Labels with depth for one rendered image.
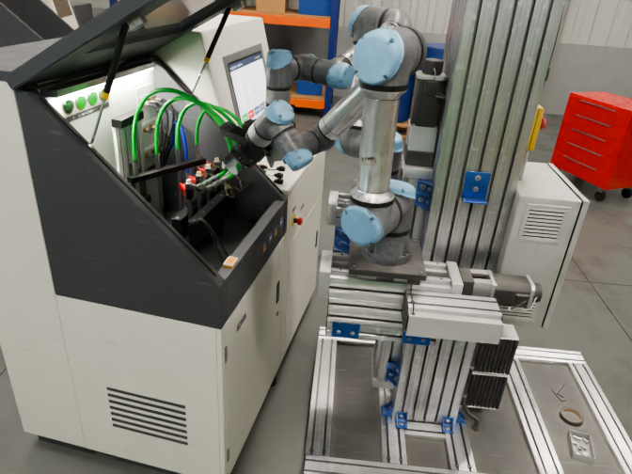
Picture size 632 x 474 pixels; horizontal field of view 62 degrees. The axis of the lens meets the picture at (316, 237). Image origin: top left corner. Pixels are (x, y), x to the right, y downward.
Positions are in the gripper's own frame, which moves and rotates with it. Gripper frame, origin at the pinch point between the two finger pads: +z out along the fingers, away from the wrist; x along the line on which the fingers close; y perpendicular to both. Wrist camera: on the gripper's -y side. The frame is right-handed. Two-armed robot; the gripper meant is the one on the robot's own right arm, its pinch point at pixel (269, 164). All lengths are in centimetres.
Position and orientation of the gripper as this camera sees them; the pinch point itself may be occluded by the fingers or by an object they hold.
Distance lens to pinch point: 173.0
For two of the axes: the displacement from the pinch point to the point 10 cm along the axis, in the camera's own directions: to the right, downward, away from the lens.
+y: 9.7, 1.7, -1.8
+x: 2.4, -4.4, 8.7
